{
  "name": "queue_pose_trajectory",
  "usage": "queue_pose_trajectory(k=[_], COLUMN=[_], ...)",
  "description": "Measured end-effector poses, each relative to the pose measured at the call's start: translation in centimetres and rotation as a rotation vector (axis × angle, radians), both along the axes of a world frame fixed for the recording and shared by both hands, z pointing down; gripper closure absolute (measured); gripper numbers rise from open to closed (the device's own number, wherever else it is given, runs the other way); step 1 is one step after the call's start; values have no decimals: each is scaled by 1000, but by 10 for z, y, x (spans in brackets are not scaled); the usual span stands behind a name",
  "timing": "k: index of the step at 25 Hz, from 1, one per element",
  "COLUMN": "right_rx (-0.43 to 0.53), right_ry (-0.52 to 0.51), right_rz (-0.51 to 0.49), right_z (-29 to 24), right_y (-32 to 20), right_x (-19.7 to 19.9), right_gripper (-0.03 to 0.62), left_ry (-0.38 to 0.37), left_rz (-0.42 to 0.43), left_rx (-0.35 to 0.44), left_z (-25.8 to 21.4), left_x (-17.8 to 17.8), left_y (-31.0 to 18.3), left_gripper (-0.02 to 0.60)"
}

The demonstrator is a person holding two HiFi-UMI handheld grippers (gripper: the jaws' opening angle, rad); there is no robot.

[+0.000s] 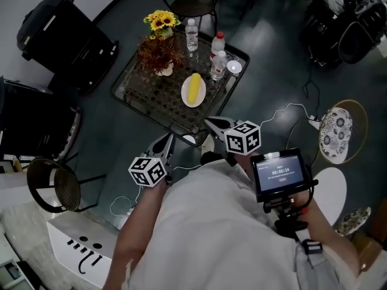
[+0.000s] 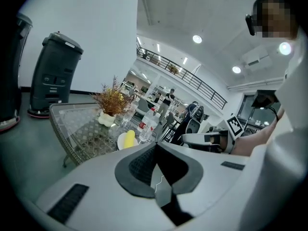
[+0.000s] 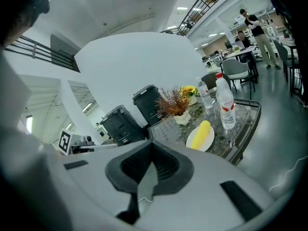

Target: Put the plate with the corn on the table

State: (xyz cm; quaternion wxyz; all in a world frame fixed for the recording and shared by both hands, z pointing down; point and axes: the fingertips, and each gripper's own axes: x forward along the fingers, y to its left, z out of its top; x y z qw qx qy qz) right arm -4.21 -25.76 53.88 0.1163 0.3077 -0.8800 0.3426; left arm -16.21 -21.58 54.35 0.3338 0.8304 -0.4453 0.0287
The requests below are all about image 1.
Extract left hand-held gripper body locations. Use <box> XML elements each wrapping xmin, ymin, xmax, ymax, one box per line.
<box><xmin>128</xmin><ymin>153</ymin><xmax>175</xmax><ymax>189</ymax></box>

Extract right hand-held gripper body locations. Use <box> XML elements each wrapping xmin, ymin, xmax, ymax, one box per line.
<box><xmin>214</xmin><ymin>120</ymin><xmax>262</xmax><ymax>167</ymax></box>

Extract white oval plate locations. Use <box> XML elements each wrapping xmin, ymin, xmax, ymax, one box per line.
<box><xmin>180</xmin><ymin>76</ymin><xmax>207</xmax><ymax>109</ymax></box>

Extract yellow corn cob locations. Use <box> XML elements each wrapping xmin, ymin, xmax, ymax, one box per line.
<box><xmin>187</xmin><ymin>72</ymin><xmax>202</xmax><ymax>105</ymax></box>

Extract person's right forearm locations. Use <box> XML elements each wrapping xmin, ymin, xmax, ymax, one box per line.
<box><xmin>235</xmin><ymin>154</ymin><xmax>361</xmax><ymax>283</ymax></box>

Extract person's left forearm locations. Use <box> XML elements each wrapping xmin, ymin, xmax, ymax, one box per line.
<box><xmin>102</xmin><ymin>176</ymin><xmax>171</xmax><ymax>290</ymax></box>

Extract dark lattice tray table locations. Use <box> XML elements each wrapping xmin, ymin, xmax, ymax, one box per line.
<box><xmin>110</xmin><ymin>25</ymin><xmax>251</xmax><ymax>147</ymax></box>

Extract red-label bottle white cap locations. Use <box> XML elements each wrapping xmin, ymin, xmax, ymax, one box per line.
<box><xmin>210</xmin><ymin>50</ymin><xmax>229</xmax><ymax>82</ymax></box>

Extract white power strip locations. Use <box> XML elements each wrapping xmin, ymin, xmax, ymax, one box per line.
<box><xmin>307</xmin><ymin>116</ymin><xmax>323</xmax><ymax>131</ymax></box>

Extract water bottle red cap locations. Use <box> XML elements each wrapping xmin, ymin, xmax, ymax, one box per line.
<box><xmin>210</xmin><ymin>31</ymin><xmax>226</xmax><ymax>62</ymax></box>

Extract person's white shirt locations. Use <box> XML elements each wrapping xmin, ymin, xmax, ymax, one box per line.
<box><xmin>120</xmin><ymin>158</ymin><xmax>360</xmax><ymax>290</ymax></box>

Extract black wicker chair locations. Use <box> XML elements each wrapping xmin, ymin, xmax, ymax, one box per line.
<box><xmin>26</xmin><ymin>152</ymin><xmax>107</xmax><ymax>214</ymax></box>

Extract orange dried plant white vase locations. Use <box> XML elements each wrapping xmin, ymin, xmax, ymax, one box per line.
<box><xmin>135</xmin><ymin>34</ymin><xmax>186</xmax><ymax>78</ymax></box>

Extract clear bottle white cap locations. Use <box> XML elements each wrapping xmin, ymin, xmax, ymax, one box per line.
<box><xmin>185</xmin><ymin>19</ymin><xmax>200</xmax><ymax>53</ymax></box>

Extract white round stool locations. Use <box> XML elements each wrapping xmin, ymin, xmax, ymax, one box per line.
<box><xmin>314</xmin><ymin>167</ymin><xmax>348</xmax><ymax>227</ymax></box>

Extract white cabinet black slots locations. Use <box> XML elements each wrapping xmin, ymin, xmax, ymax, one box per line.
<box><xmin>47</xmin><ymin>216</ymin><xmax>122</xmax><ymax>287</ymax></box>

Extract yellow sunflower bouquet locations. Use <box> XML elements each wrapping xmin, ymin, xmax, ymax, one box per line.
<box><xmin>143</xmin><ymin>10</ymin><xmax>182</xmax><ymax>40</ymax></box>

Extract black round-back chair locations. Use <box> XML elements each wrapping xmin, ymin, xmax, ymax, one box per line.
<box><xmin>159</xmin><ymin>0</ymin><xmax>219</xmax><ymax>27</ymax></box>

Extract white cable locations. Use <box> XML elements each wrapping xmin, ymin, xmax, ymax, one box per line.
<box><xmin>110</xmin><ymin>103</ymin><xmax>314</xmax><ymax>216</ymax></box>

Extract black cable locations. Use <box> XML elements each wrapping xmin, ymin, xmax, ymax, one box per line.
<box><xmin>302</xmin><ymin>68</ymin><xmax>322</xmax><ymax>120</ymax></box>

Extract black monitor mount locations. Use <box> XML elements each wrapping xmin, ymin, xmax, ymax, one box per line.
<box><xmin>262</xmin><ymin>196</ymin><xmax>310</xmax><ymax>239</ymax></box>

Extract grey strap black buckle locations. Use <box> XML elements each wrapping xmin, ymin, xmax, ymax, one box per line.
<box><xmin>302</xmin><ymin>239</ymin><xmax>325</xmax><ymax>256</ymax></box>

